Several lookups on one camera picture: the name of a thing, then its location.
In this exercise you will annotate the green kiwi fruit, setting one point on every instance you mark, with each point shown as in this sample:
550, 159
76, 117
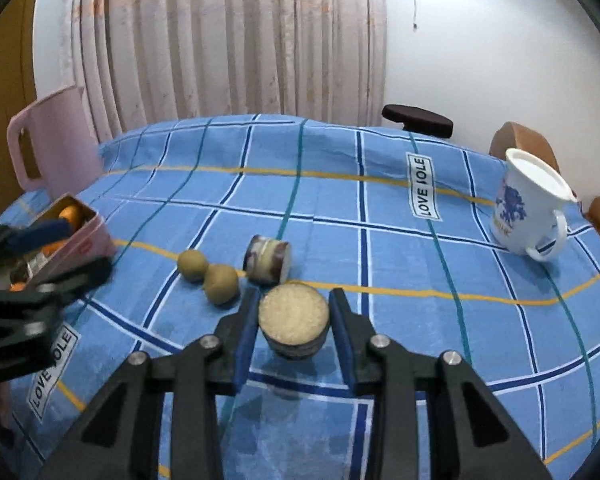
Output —
192, 265
221, 284

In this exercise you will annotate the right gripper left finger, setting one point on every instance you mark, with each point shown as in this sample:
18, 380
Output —
117, 436

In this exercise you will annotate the pink plastic pitcher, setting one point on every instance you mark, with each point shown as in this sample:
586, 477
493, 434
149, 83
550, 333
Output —
64, 149

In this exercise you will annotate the pink metal tin tray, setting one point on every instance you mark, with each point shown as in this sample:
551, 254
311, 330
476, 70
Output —
90, 241

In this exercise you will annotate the dark round stool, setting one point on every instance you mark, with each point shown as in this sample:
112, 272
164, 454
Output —
418, 120

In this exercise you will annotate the brown wooden door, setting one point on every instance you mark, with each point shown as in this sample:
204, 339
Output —
17, 88

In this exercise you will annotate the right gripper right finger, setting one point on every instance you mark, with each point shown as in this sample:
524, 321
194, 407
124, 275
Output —
470, 433

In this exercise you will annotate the orange in tray middle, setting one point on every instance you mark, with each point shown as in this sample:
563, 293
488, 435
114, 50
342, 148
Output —
48, 250

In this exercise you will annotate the white blue-print mug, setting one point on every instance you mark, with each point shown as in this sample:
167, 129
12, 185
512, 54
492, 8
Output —
528, 214

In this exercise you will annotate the orange at tray back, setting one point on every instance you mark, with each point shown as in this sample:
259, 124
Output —
73, 214

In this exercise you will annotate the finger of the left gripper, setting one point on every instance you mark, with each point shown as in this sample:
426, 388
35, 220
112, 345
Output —
61, 289
17, 242

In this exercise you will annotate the blue plaid tablecloth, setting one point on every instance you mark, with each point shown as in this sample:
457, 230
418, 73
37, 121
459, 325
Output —
400, 222

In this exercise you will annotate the pink floral curtain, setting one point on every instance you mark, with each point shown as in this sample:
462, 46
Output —
146, 61

